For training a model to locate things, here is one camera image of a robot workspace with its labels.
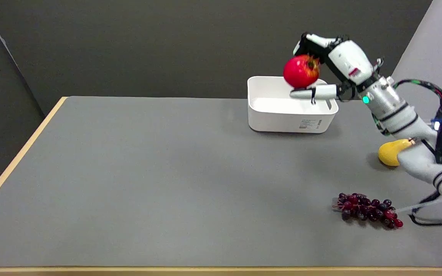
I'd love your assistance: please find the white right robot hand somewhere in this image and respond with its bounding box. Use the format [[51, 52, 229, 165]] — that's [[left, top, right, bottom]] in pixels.
[[290, 33, 383, 105]]

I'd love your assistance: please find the red pomegranate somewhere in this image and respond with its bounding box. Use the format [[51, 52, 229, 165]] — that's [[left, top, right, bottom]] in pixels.
[[283, 54, 320, 89]]

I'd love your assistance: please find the white plastic box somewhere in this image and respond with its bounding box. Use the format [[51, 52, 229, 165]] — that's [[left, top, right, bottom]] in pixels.
[[247, 76, 339, 134]]

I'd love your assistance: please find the yellow pear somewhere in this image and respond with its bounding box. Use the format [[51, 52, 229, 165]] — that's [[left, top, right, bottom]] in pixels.
[[378, 139, 416, 167]]

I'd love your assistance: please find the dark red grape bunch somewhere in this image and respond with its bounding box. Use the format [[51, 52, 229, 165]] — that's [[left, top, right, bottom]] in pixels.
[[333, 192, 404, 230]]

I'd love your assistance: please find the grey table mat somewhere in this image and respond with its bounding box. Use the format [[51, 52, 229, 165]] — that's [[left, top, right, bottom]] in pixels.
[[0, 96, 442, 268]]

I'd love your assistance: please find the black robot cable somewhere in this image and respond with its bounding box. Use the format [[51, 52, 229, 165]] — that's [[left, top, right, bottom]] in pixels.
[[393, 79, 442, 227]]

